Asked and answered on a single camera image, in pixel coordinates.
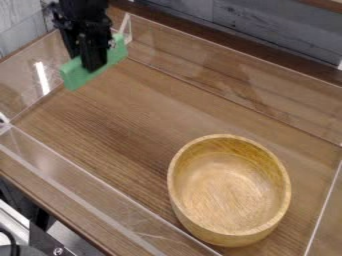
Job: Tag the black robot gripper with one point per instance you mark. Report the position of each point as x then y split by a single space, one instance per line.
85 17

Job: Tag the green rectangular block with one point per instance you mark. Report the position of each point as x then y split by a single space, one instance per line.
77 76

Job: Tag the brown wooden bowl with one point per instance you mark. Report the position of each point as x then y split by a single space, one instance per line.
229 188

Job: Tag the clear acrylic corner bracket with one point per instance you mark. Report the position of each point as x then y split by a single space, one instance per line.
125 29

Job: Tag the black metal table frame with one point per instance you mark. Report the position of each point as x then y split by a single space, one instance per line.
26 223

